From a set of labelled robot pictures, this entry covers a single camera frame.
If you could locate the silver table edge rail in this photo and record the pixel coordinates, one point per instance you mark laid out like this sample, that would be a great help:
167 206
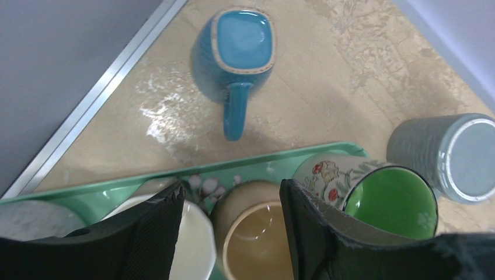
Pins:
60 62

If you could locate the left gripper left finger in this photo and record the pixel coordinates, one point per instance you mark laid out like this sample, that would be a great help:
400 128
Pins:
138 243

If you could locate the beige round mug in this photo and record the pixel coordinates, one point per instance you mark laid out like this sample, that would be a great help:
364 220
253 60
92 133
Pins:
250 234

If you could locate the cream floral mug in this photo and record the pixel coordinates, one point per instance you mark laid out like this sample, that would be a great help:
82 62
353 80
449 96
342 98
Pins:
385 195

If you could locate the blue mug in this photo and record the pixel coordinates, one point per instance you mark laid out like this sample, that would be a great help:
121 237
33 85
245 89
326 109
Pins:
232 57

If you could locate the grey-teal mug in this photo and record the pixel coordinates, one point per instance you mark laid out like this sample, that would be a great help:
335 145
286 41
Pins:
454 153

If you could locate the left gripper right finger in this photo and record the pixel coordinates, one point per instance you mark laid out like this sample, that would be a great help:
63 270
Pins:
326 243

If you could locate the black mug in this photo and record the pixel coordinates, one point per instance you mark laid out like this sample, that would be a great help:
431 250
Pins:
195 252

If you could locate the green floral tray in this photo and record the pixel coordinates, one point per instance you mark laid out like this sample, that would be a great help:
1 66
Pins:
93 202

